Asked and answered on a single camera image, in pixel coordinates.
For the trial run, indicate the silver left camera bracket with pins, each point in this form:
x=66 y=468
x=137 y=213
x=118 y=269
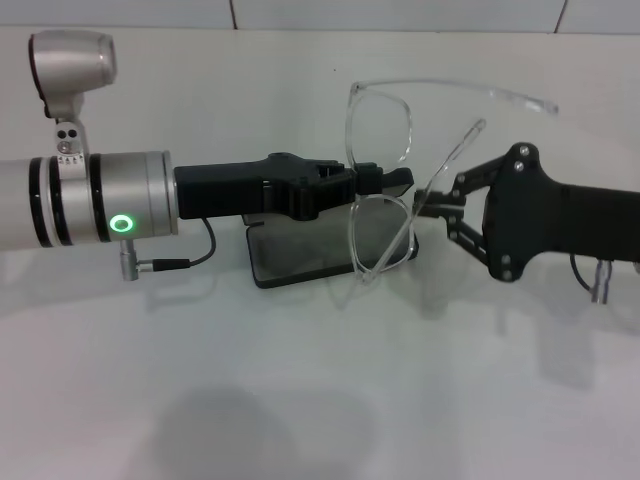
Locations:
x=69 y=140

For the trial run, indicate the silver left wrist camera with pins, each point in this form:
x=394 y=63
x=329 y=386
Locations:
x=70 y=65

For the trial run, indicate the black glasses case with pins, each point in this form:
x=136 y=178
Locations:
x=300 y=260

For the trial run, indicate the clear white frame glasses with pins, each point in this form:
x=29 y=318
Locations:
x=377 y=122

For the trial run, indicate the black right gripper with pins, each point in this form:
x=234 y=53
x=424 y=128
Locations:
x=550 y=220

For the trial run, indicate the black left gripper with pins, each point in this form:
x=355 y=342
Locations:
x=225 y=190

